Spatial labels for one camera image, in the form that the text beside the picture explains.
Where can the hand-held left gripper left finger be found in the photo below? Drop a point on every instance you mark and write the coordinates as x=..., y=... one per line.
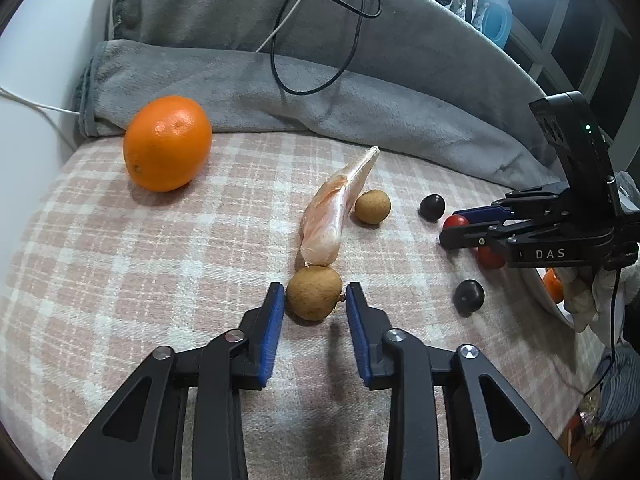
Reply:
x=274, y=332

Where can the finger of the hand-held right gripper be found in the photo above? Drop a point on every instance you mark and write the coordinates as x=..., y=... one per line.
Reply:
x=452, y=239
x=480, y=214

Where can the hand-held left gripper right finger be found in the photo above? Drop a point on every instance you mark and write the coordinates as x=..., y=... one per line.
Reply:
x=357, y=335

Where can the small red cherry tomato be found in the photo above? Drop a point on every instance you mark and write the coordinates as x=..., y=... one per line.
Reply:
x=459, y=221

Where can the dark grape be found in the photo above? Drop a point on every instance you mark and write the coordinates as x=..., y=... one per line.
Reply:
x=468, y=297
x=431, y=207

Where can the large red cherry tomato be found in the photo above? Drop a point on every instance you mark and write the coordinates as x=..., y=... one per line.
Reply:
x=489, y=257

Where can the brown longan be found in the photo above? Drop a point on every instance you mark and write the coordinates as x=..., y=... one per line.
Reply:
x=372, y=206
x=314, y=294

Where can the small mandarin orange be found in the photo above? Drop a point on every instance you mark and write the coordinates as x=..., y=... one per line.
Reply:
x=553, y=285

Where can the white floral plate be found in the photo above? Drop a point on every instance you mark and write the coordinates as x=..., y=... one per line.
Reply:
x=549, y=306

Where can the peeled pomelo segment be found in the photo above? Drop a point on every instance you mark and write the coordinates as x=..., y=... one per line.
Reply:
x=332, y=215

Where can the person's right hand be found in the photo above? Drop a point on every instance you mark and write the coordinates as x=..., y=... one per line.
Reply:
x=582, y=295

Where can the pink plaid bed sheet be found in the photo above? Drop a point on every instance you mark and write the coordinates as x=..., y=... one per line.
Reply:
x=150, y=270

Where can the blue detergent bottle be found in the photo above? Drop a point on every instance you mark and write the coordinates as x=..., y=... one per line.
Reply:
x=496, y=20

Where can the floral refill pouch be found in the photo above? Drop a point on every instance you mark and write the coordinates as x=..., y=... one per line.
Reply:
x=465, y=5

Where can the striped cloth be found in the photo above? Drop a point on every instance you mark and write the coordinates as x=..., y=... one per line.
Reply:
x=620, y=385

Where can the large orange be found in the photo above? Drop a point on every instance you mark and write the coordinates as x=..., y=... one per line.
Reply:
x=167, y=143

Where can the grey fleece blanket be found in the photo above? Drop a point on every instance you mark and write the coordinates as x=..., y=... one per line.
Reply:
x=350, y=35

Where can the white window frame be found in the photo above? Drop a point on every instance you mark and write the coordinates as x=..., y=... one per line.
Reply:
x=560, y=35

